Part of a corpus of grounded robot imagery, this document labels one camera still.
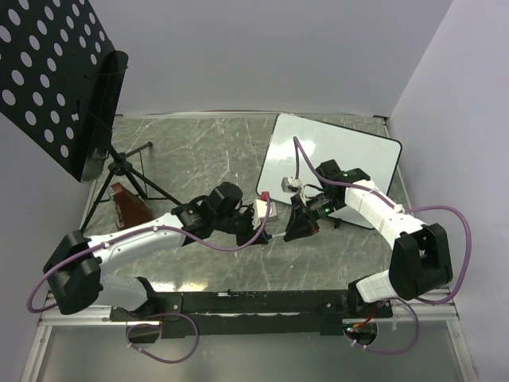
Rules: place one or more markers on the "aluminium rail frame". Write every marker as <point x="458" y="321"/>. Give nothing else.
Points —
<point x="321" y="171"/>

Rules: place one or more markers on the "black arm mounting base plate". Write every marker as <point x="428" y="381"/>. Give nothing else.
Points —
<point x="253" y="312"/>

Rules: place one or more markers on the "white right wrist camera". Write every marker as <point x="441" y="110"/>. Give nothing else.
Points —
<point x="290" y="185"/>

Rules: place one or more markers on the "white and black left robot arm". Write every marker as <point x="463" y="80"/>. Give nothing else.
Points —
<point x="81" y="271"/>

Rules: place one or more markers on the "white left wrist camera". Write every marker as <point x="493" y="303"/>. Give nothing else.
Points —
<point x="263" y="211"/>

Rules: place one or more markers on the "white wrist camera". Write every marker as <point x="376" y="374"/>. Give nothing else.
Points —
<point x="263" y="211"/>
<point x="290" y="185"/>

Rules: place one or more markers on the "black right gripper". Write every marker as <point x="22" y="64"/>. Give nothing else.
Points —
<point x="299" y="226"/>

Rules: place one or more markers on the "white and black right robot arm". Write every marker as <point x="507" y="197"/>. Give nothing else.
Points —
<point x="420" y="259"/>

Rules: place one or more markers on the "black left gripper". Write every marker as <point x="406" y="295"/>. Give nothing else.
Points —
<point x="249" y="232"/>

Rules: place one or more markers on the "brown wooden metronome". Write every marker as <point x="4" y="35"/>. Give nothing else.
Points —
<point x="129" y="210"/>

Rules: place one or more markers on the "black perforated music stand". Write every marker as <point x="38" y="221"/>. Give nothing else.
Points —
<point x="61" y="79"/>

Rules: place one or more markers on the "white whiteboard with black frame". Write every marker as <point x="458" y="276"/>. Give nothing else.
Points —
<point x="374" y="153"/>

